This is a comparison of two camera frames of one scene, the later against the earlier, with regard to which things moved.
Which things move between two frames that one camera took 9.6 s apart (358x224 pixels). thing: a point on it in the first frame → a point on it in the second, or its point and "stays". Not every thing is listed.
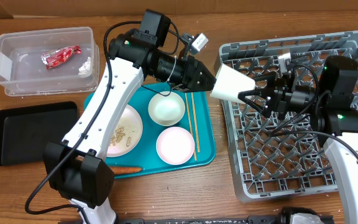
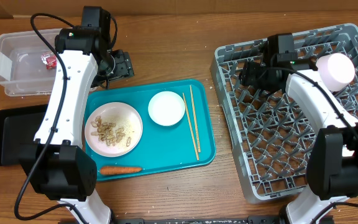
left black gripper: [191, 72] → [123, 66]
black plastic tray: [18, 135] stays
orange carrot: [120, 170] stays
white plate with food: [127, 133] stays
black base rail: [250, 220] stays
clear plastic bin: [46, 61] stays
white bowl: [166, 110] stays
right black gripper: [279, 98] → [248, 76]
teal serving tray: [146, 155] → [191, 140]
